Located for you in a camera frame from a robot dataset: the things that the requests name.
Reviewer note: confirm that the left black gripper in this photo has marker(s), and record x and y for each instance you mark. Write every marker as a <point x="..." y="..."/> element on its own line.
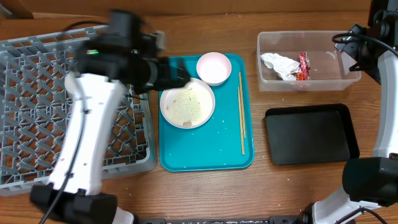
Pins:
<point x="165" y="79"/>

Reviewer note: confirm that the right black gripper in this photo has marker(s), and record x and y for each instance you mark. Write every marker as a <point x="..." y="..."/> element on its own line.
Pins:
<point x="349" y="48"/>

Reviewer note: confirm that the large white plate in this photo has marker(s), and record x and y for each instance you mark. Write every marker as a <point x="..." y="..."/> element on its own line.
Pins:
<point x="188" y="107"/>

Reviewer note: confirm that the red snack wrapper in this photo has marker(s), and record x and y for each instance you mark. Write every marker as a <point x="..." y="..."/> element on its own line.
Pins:
<point x="303" y="72"/>

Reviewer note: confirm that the white napkin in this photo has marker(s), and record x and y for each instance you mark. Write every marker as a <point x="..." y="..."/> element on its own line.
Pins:
<point x="285" y="67"/>

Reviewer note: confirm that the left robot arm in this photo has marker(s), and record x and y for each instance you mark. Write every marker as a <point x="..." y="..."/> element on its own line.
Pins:
<point x="105" y="66"/>

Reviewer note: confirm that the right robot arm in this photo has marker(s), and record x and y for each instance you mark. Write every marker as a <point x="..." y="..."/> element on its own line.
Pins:
<point x="368" y="183"/>

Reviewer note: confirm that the clear plastic bin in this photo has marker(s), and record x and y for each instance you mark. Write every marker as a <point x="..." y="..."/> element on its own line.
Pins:
<point x="328" y="68"/>

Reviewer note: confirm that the teal serving tray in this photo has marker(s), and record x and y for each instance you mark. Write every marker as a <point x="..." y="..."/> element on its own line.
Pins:
<point x="215" y="145"/>

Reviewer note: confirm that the wooden chopstick right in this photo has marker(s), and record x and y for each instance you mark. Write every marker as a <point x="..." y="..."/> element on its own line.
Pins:
<point x="242" y="104"/>

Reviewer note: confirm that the black tray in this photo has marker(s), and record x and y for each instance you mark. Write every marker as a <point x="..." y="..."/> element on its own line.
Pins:
<point x="311" y="134"/>

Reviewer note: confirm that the grey plastic dish rack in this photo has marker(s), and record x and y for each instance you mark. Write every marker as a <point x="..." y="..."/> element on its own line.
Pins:
<point x="36" y="108"/>

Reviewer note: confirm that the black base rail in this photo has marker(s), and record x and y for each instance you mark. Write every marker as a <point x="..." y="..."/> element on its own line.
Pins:
<point x="269" y="220"/>

